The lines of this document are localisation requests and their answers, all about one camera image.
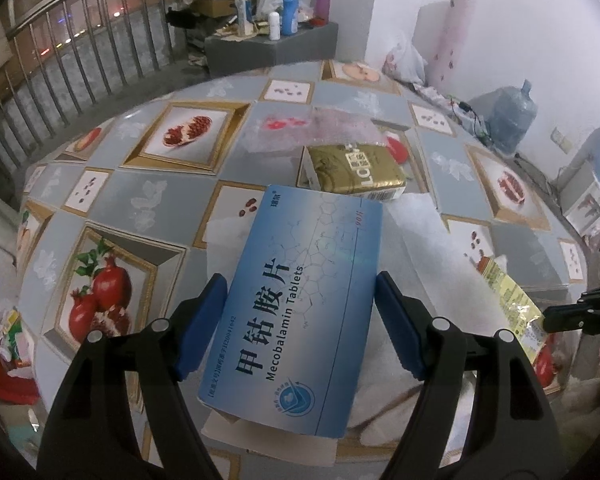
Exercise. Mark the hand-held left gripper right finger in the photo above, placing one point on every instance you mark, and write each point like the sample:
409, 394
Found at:
400, 330

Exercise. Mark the yellow snack packet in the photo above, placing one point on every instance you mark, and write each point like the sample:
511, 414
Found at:
510, 300

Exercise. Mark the pink cup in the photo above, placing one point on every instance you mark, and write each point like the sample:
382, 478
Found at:
323, 7

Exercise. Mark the wall socket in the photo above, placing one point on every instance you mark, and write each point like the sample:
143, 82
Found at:
561, 140

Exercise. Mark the black charger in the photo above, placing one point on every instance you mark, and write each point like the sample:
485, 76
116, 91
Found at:
465, 107

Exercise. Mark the blue medicine box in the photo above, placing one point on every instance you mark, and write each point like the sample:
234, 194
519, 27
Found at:
300, 285

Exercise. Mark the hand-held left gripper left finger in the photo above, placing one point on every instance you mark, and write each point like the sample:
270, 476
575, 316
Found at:
200, 330

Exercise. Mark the pink rolled mat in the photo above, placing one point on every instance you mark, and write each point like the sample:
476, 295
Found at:
452, 35

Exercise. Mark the cardboard box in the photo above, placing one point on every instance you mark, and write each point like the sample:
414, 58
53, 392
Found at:
215, 6

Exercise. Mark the white plastic bag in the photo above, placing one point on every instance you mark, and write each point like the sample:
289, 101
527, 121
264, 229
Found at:
405, 62

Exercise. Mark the grey cabinet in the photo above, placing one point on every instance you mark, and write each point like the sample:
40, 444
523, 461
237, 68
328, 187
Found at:
270, 55

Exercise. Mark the large water jug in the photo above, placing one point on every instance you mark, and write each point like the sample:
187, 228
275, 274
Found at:
512, 120

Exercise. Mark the gold foil packet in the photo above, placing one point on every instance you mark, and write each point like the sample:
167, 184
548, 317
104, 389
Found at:
360, 170

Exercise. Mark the clear bubble bag red print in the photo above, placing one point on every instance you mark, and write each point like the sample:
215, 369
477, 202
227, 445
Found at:
330, 127

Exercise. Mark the fruit print tablecloth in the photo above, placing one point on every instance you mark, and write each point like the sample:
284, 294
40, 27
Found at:
145, 195

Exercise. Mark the red gift bag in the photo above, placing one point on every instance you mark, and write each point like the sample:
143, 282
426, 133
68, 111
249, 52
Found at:
10, 385

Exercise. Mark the white water dispenser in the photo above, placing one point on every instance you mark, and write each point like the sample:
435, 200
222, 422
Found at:
585, 200

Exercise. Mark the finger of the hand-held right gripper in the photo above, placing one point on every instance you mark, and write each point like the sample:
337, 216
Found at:
580, 320

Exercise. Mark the small white bottle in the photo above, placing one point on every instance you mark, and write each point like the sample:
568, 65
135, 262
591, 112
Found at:
275, 27

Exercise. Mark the metal railing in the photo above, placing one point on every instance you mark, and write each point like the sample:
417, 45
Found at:
45, 13

